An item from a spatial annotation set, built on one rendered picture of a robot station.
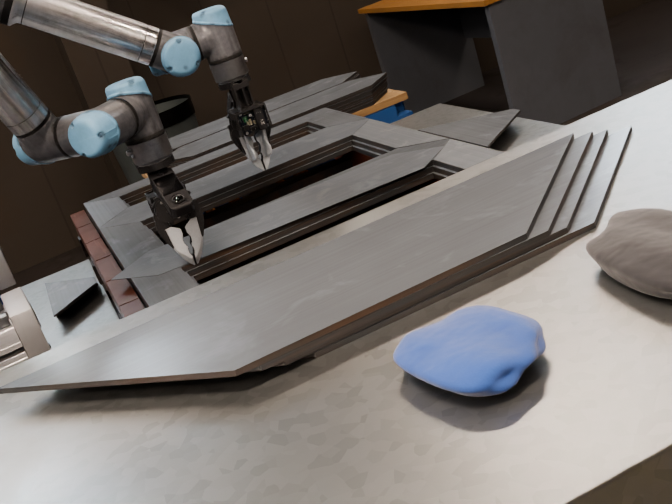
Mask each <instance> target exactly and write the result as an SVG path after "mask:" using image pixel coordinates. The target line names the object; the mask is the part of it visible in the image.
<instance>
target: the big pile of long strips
mask: <svg viewBox="0 0 672 504"><path fill-rule="evenodd" d="M386 75H387V72H386V73H381V74H377V75H372V76H368V77H364V78H362V77H361V76H360V74H359V73H357V71H355V72H351V73H346V74H342V75H338V76H333V77H329V78H325V79H321V80H318V81H316V82H313V83H310V84H308V85H305V86H303V87H300V88H298V89H295V90H292V91H290V92H287V93H285V94H282V95H280V96H277V97H274V98H272V99H269V100H267V101H264V103H265V105H266V108H267V111H268V114H269V116H270V119H271V122H272V126H271V128H274V127H276V126H279V125H281V124H284V123H286V122H289V121H291V120H294V119H296V118H299V117H301V116H304V115H306V114H309V113H311V112H314V111H316V110H319V109H321V108H324V107H325V108H329V109H333V110H337V111H341V112H345V113H349V114H352V113H355V112H357V111H360V110H362V109H365V108H367V107H370V106H372V105H374V104H375V103H376V102H377V101H378V100H379V99H380V98H381V97H383V96H384V95H385V94H386V93H387V92H388V91H387V90H388V88H387V85H388V84H387V81H386V80H387V78H388V77H386ZM226 117H227V116H226ZM226 117H223V118H220V119H218V120H215V121H213V122H210V123H207V124H205V125H202V126H200V127H197V128H195V129H192V130H189V131H187V132H184V133H182V134H179V135H177V136H174V137H171V138H169V142H170V144H171V147H172V150H173V151H172V154H173V156H174V159H175V161H174V162H173V163H172V164H170V165H168V166H167V168H173V167H176V166H178V165H181V164H183V163H186V162H188V161H191V160H193V159H196V158H198V157H201V156H203V155H206V154H208V153H211V152H213V151H216V150H218V149H221V148H223V147H226V146H229V145H231V144H234V143H233V142H232V140H231V137H230V133H229V129H228V128H227V126H228V125H230V124H229V119H228V118H226Z"/></svg>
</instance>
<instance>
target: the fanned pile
mask: <svg viewBox="0 0 672 504"><path fill-rule="evenodd" d="M45 286H46V290H47V294H48V297H49V301H50V305H51V308H52V312H53V316H54V317H57V318H58V317H59V316H61V315H62V314H63V313H64V312H66V311H67V310H68V309H69V308H71V307H72V306H73V305H74V304H76V303H77V302H78V301H79V300H81V299H82V298H83V297H84V296H86V295H87V294H88V293H89V292H91V291H92V290H93V289H94V288H96V287H97V286H98V283H97V281H96V279H95V277H88V278H80V279H73V280H65V281H58V282H50V283H45Z"/></svg>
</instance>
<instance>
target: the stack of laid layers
mask: <svg viewBox="0 0 672 504"><path fill-rule="evenodd" d="M323 128H326V127H323V126H320V125H317V124H313V123H310V122H305V123H303V124H300V125H298V126H295V127H293V128H290V129H288V130H285V131H283V132H280V133H278V134H275V135H273V136H270V145H271V148H272V149H274V148H276V147H279V146H281V145H284V144H286V143H289V142H291V141H294V140H296V139H299V138H301V137H304V136H306V135H308V134H311V133H313V132H316V131H318V130H321V129H323ZM448 141H449V139H444V140H439V141H433V142H428V143H423V144H417V145H412V146H406V147H401V148H392V147H389V146H386V145H382V144H379V143H376V142H373V141H369V140H366V139H363V138H359V137H356V136H353V135H351V136H349V137H346V138H344V139H341V140H339V141H336V142H334V143H332V144H329V145H327V146H324V147H322V148H319V149H317V150H314V151H312V152H310V153H307V154H305V155H302V156H300V157H297V158H295V159H293V160H290V161H288V162H285V163H283V164H280V165H278V166H275V167H273V168H271V169H268V170H266V171H263V172H261V173H258V174H256V175H253V176H251V177H249V178H246V179H244V180H241V181H239V182H236V183H234V184H232V185H229V186H227V187H224V188H222V189H219V190H217V191H214V192H212V193H210V194H207V195H205V196H202V197H200V198H197V200H198V205H199V207H200V208H201V210H202V212H206V211H208V210H211V209H213V208H215V207H218V206H220V205H223V204H225V203H227V202H230V201H232V200H235V199H237V198H239V197H242V196H244V195H247V194H249V193H252V192H254V191H256V190H259V189H261V188H264V187H266V186H268V185H271V184H273V183H276V182H278V181H280V180H283V179H285V178H288V177H290V176H293V175H295V174H297V173H300V172H302V171H305V170H307V169H309V168H312V167H314V166H317V165H319V164H321V163H324V162H326V161H329V160H331V159H334V158H336V157H338V156H341V155H343V154H346V153H348V152H350V151H356V152H359V153H362V154H365V155H368V156H371V157H373V159H370V160H368V161H366V162H363V163H361V164H359V165H356V166H354V167H351V168H349V169H347V170H344V171H342V172H339V173H337V174H335V175H332V176H330V177H328V178H325V179H323V180H320V181H318V182H316V183H313V184H311V185H309V186H306V187H304V188H301V189H299V190H297V191H294V192H292V193H289V194H287V195H285V196H282V197H280V198H278V199H275V200H273V201H270V202H268V203H266V204H269V203H271V202H274V201H276V200H279V199H281V198H284V197H286V196H289V195H291V194H294V193H296V192H299V191H301V190H304V189H306V188H309V187H311V186H314V185H316V184H319V183H321V182H324V181H326V180H329V179H331V178H334V177H336V176H339V175H341V174H344V173H346V172H349V171H351V170H354V169H356V168H359V167H361V166H364V165H366V164H369V163H371V162H374V161H376V160H379V159H381V158H384V157H386V156H389V155H391V154H396V153H402V152H408V151H415V150H421V149H427V148H433V147H439V146H445V144H446V143H447V142H448ZM436 156H437V155H436ZM436 156H435V157H436ZM435 157H434V158H435ZM434 158H433V159H434ZM247 159H248V158H247V157H246V156H245V155H244V154H243V153H242V152H241V151H240V150H239V149H238V150H235V151H233V152H230V153H228V154H225V155H223V156H220V157H218V158H215V159H213V160H210V161H208V162H205V163H203V164H200V165H198V166H195V167H193V168H190V169H188V170H185V171H183V172H180V173H178V174H176V176H177V177H178V178H179V180H180V181H181V182H182V183H183V184H187V183H190V182H192V181H195V180H197V179H200V178H202V177H205V176H207V175H210V174H212V173H214V172H217V171H219V170H222V169H224V168H227V167H229V166H232V165H234V164H237V163H239V162H242V161H244V160H247ZM433 159H432V160H431V161H430V163H429V164H428V165H427V166H426V167H425V168H424V169H421V170H419V171H416V172H414V173H411V174H409V175H406V176H404V177H401V178H399V179H396V180H394V181H392V182H389V183H387V184H384V185H382V186H379V187H377V188H374V189H372V190H369V191H367V192H364V193H362V194H360V195H357V196H355V197H352V198H350V199H347V200H345V201H342V202H340V203H337V204H335V205H332V206H330V207H328V208H325V209H323V210H320V211H318V212H315V213H313V214H310V215H308V216H305V217H303V218H300V219H298V220H296V221H293V222H291V223H288V224H286V225H283V226H281V227H278V228H276V229H273V230H271V231H268V232H266V233H264V234H261V235H259V236H256V237H254V238H251V239H249V240H246V241H244V242H241V243H239V244H236V245H234V246H231V247H229V248H226V249H224V250H221V251H219V252H216V253H214V254H212V255H209V256H207V257H204V258H202V259H200V261H199V263H198V264H196V265H193V264H191V263H189V264H186V265H184V266H181V267H179V268H182V270H183V271H184V272H185V273H186V274H187V275H188V277H189V278H190V279H191V280H192V281H193V282H194V283H195V285H196V286H198V285H200V284H199V283H198V282H197V281H198V280H201V279H203V278H205V277H208V276H210V275H212V274H215V273H217V272H219V271H222V270H224V269H226V268H228V267H231V266H233V265H235V264H238V263H240V262H242V261H245V260H247V259H249V258H251V257H254V256H256V255H258V254H261V253H263V252H265V251H268V250H270V249H272V248H275V247H277V246H279V245H281V244H284V243H286V242H288V241H291V240H293V239H295V238H298V237H300V236H302V235H305V234H307V233H309V232H311V231H314V230H316V229H318V228H321V227H323V226H325V225H328V224H330V223H332V222H334V221H337V220H339V219H341V218H344V217H346V216H348V215H351V214H353V213H355V212H358V211H360V210H362V209H364V208H367V207H369V206H371V205H374V204H376V203H378V202H381V201H383V200H385V199H387V198H390V197H392V196H394V195H397V194H399V193H401V192H404V191H406V190H408V189H411V188H413V187H415V186H417V185H420V184H422V183H424V182H427V181H429V180H431V179H434V178H435V179H438V180H442V179H444V178H446V177H449V176H451V175H453V174H456V173H458V172H460V171H463V170H465V169H462V168H458V167H455V166H452V165H448V164H445V163H442V162H439V161H435V160H433ZM151 190H152V186H151V184H150V185H148V186H145V187H143V188H140V189H138V190H135V191H133V192H130V193H128V194H125V195H123V196H120V198H121V199H122V200H123V202H124V203H125V204H126V205H127V206H128V207H130V206H133V205H135V204H138V203H140V202H143V201H145V200H147V199H146V196H145V194H144V193H147V192H149V191H151ZM266 204H263V205H261V206H264V205H266ZM261 206H258V207H256V208H259V207H261ZM84 207H85V206H84ZM256 208H254V209H256ZM85 209H86V207H85ZM254 209H251V210H254ZM251 210H249V211H251ZM86 211H87V214H88V216H89V217H90V219H91V220H92V222H93V224H94V225H95V227H96V228H97V230H98V232H99V233H100V235H101V236H102V238H103V240H104V241H105V243H106V244H107V246H108V247H109V249H110V251H111V252H112V254H113V255H114V257H115V259H116V260H117V262H118V263H119V265H120V267H121V268H122V270H124V269H125V268H124V267H123V265H122V263H121V262H120V260H119V259H118V257H117V256H116V254H115V253H114V251H113V249H112V248H111V246H110V245H109V243H108V242H107V240H106V238H105V237H104V235H103V234H102V232H101V231H100V229H99V228H98V226H97V224H96V223H95V221H94V220H93V218H92V217H91V215H90V214H89V212H88V210H87V209H86ZM249 211H247V212H249ZM141 222H142V223H143V225H144V226H145V227H146V228H147V229H148V230H149V232H150V233H151V234H152V235H153V236H154V237H155V238H156V240H157V241H158V242H159V243H160V244H161V245H162V246H163V245H164V243H163V242H162V241H161V240H160V239H159V238H158V237H157V235H156V234H155V232H157V230H156V227H155V221H154V219H153V218H152V217H151V218H149V219H146V220H144V221H141Z"/></svg>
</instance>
